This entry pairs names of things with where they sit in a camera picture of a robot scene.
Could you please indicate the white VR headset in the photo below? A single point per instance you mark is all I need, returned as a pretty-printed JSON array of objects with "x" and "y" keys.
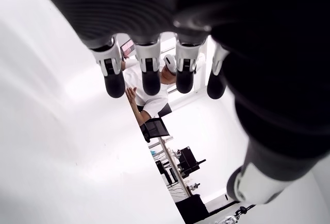
[{"x": 170, "y": 63}]

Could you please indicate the pink lit screen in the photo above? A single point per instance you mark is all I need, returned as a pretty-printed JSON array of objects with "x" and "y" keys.
[{"x": 127, "y": 47}]

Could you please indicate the seated person in white shirt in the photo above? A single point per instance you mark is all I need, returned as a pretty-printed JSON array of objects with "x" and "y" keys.
[{"x": 152, "y": 105}]

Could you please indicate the black equipment rack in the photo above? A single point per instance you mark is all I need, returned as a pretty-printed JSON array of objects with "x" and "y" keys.
[{"x": 188, "y": 161}]

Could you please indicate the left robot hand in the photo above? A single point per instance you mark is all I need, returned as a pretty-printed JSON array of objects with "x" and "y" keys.
[{"x": 232, "y": 15}]

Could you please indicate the black cabinet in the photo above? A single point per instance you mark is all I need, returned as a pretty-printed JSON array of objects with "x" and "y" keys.
[{"x": 190, "y": 208}]

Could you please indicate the long beige wooden bar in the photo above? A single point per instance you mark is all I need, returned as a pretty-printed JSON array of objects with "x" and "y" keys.
[{"x": 170, "y": 157}]

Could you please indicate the black folding chair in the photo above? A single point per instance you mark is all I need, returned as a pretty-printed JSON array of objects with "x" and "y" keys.
[{"x": 154, "y": 128}]

